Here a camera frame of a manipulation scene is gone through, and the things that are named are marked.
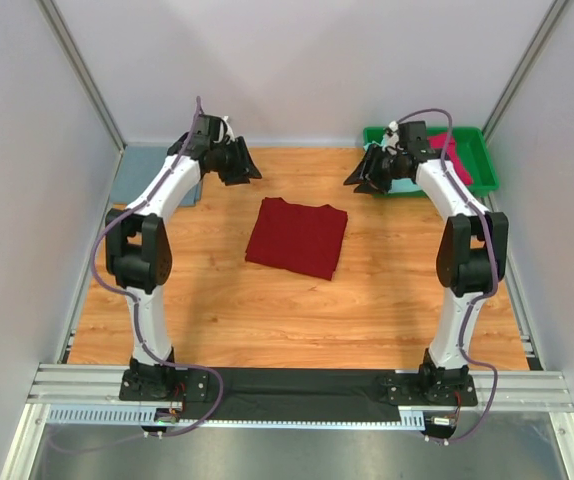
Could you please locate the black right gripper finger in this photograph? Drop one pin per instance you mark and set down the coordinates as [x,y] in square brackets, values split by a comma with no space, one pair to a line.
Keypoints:
[361,175]
[370,188]

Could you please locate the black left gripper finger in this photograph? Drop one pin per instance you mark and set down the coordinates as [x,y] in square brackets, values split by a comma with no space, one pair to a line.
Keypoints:
[234,178]
[249,169]

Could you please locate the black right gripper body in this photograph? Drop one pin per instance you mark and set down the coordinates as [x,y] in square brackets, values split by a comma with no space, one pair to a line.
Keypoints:
[384,168]

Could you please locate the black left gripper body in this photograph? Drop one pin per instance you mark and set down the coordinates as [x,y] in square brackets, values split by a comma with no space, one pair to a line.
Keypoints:
[227,157]

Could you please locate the dark red t shirt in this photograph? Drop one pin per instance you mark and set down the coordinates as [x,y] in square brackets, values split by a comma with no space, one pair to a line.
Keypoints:
[301,239]

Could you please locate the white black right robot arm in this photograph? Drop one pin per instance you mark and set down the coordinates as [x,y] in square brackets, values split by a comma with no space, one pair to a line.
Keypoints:
[470,262]

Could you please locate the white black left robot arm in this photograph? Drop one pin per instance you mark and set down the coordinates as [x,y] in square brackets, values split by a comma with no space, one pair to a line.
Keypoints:
[138,253]

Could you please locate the teal t shirt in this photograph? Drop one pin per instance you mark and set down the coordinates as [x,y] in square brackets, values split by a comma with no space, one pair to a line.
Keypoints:
[404,185]

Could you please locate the pink t shirt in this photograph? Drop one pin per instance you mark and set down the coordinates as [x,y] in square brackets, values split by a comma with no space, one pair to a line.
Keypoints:
[437,142]

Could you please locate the folded grey blue t shirt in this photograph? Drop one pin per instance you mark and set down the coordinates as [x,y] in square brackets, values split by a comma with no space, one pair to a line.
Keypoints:
[139,166]

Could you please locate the green plastic tray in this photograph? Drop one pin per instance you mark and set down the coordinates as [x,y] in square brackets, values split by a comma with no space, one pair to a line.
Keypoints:
[472,150]

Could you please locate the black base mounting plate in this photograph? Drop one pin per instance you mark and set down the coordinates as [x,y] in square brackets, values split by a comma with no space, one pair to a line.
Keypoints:
[293,394]

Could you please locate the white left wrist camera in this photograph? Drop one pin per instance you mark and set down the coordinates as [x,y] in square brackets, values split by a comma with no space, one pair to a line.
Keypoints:
[226,134]

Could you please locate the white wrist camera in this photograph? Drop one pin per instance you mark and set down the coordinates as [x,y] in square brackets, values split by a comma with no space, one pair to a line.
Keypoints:
[226,134]
[391,140]

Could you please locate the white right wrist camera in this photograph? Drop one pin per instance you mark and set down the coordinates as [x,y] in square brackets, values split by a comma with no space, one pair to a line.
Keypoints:
[391,140]

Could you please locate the slotted grey cable duct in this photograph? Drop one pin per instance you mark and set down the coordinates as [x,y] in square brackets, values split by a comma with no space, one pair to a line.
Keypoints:
[150,416]

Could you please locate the aluminium front frame rail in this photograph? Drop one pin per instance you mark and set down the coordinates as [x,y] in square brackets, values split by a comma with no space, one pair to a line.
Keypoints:
[516,390]

